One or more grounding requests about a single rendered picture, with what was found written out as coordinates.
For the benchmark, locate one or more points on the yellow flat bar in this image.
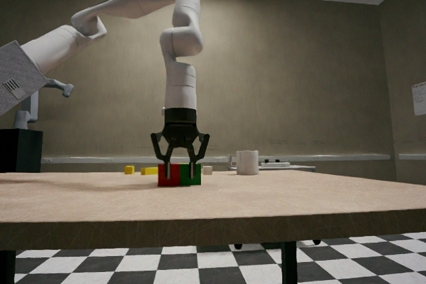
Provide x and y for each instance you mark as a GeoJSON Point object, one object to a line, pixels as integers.
{"type": "Point", "coordinates": [149, 171]}

